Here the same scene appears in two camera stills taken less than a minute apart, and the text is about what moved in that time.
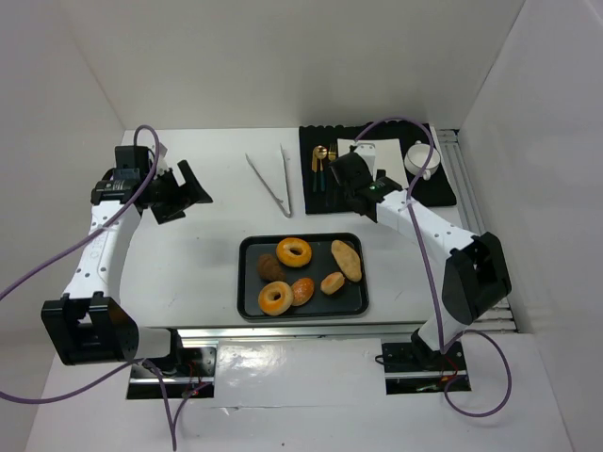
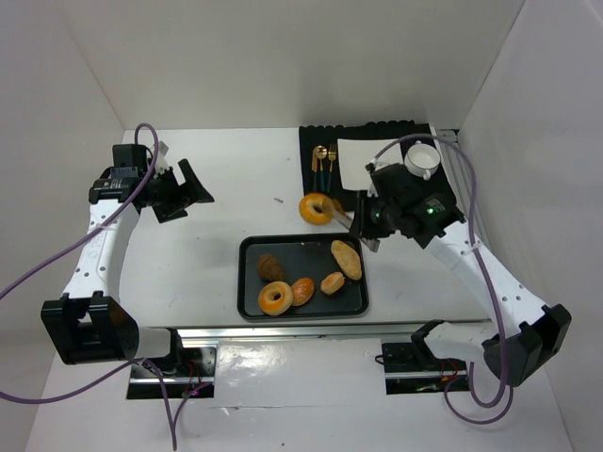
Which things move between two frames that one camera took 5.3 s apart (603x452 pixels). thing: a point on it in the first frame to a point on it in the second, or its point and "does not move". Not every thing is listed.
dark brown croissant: (268, 267) does not move
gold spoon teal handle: (320, 153) does not move
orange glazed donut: (293, 260) to (317, 209)
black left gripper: (171, 197) does not move
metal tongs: (285, 168) to (354, 225)
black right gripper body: (351, 170) to (363, 217)
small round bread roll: (332, 282) does not move
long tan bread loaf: (348, 259) does not move
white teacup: (416, 156) does not move
